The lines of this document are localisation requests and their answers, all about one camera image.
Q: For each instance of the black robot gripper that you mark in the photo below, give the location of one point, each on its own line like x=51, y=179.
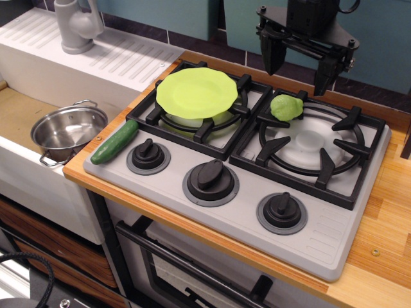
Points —
x=309, y=28

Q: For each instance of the light green toy cauliflower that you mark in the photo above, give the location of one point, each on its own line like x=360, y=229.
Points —
x=285, y=108

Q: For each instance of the lime green plastic plate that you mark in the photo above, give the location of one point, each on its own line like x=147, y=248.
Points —
x=196, y=93

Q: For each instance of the dark green toy pickle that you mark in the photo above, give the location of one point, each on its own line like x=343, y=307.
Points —
x=114, y=144

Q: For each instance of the small stainless steel pot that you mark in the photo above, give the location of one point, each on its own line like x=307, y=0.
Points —
x=61, y=134

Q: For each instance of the white toy sink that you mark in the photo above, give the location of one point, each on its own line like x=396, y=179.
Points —
x=37, y=76

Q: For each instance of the black right burner grate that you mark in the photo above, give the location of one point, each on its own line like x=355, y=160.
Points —
x=328, y=152

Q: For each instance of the black burner grate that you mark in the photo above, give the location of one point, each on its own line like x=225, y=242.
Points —
x=215, y=136
x=328, y=152

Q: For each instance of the black left burner grate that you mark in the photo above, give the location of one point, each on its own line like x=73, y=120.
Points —
x=215, y=136

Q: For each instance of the grey toy stove top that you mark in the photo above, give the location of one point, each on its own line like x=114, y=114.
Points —
x=320, y=248

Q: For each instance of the black middle stove knob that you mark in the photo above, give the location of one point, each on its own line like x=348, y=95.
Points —
x=211, y=184

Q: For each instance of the black stove knob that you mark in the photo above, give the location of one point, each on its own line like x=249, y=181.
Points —
x=211, y=184
x=148, y=158
x=282, y=214

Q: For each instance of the black right stove knob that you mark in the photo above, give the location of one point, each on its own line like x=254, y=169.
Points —
x=282, y=214

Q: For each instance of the black left stove knob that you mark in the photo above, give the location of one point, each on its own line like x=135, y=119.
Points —
x=148, y=158

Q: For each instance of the grey toy faucet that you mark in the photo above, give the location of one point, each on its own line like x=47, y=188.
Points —
x=77, y=29

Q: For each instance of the toy oven door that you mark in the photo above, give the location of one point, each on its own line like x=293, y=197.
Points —
x=179, y=271

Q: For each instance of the wooden drawer fronts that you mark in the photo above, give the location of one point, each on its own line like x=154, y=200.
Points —
x=77, y=263

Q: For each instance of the black oven door handle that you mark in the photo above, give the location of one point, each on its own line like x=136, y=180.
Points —
x=187, y=266

